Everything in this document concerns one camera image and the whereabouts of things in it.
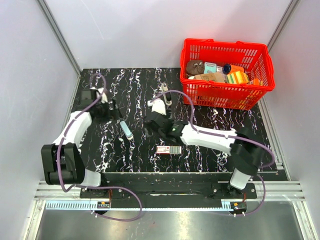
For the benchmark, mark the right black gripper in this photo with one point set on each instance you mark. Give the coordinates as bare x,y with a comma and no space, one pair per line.
166,117

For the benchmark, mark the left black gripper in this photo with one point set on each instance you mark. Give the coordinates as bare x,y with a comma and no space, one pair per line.
114,114

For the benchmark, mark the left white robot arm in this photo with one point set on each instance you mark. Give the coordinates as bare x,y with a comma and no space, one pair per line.
61,160

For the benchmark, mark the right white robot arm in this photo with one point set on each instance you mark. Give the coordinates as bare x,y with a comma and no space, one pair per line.
243,152

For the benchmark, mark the brown round item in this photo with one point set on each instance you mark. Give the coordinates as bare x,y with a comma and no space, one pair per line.
195,67

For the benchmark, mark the brown cardboard box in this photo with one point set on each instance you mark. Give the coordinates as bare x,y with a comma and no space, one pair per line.
216,77

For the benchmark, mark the teal white box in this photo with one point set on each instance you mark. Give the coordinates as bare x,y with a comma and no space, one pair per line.
210,67

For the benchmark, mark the orange bottle blue cap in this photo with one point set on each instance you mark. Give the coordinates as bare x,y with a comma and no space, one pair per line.
230,68

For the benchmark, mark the yellow green sticky notes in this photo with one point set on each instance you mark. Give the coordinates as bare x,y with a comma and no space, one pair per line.
238,78

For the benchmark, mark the red plastic basket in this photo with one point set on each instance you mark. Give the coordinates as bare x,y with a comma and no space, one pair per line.
253,57

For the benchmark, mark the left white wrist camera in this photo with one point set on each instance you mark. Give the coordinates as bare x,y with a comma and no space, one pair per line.
100,93

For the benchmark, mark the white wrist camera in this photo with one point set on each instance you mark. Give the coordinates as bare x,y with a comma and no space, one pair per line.
100,93
157,106

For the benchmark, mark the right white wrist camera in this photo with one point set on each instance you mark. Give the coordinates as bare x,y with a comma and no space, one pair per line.
157,106

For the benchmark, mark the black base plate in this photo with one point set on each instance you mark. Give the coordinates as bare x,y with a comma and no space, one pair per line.
165,202

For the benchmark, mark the aluminium frame rail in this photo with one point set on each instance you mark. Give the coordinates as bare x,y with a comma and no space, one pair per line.
272,190

